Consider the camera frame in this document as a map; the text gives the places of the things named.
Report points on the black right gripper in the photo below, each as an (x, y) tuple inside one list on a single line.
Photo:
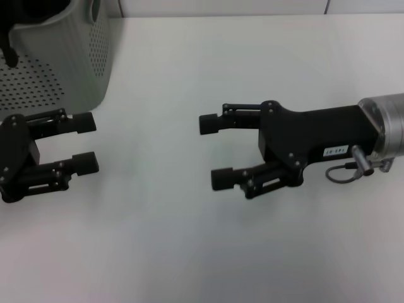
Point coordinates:
[(315, 132)]

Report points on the yellow and green towel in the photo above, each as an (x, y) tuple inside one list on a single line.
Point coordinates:
[(11, 58)]

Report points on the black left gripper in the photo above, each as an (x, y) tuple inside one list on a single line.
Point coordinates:
[(15, 148)]

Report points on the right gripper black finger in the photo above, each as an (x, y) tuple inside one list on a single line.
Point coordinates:
[(210, 123), (222, 178)]

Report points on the grey perforated plastic storage box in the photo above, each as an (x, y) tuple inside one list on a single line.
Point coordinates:
[(63, 63)]

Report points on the right gripper silver plug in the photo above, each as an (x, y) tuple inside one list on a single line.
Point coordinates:
[(363, 161)]

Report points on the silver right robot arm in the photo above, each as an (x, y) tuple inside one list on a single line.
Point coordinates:
[(389, 123)]

